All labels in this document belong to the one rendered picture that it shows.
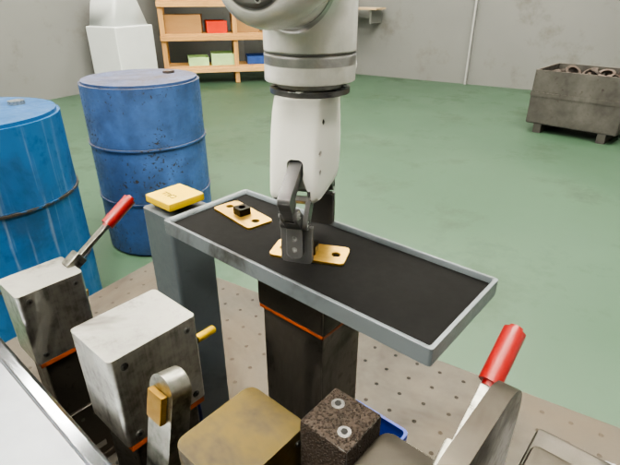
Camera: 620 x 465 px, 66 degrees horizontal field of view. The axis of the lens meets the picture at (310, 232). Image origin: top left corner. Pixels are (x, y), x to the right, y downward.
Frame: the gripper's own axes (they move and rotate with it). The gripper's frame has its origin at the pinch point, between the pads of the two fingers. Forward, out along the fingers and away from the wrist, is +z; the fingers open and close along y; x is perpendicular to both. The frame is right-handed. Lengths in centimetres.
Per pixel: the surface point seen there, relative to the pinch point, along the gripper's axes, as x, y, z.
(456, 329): 15.7, 9.4, 2.6
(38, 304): -37.6, 3.0, 14.6
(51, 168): -137, -103, 40
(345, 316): 6.1, 9.8, 2.9
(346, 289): 5.4, 5.9, 2.6
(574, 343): 82, -150, 119
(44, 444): -23.2, 18.9, 18.6
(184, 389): -7.1, 16.5, 8.9
